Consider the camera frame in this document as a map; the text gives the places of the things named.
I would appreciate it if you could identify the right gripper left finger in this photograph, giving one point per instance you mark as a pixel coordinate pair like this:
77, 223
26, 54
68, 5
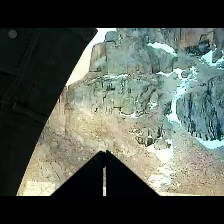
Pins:
87, 180

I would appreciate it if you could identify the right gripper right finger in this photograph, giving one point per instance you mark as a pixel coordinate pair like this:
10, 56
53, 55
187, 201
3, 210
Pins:
123, 180

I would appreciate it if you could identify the black jeans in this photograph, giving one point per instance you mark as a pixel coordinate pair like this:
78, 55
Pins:
30, 93

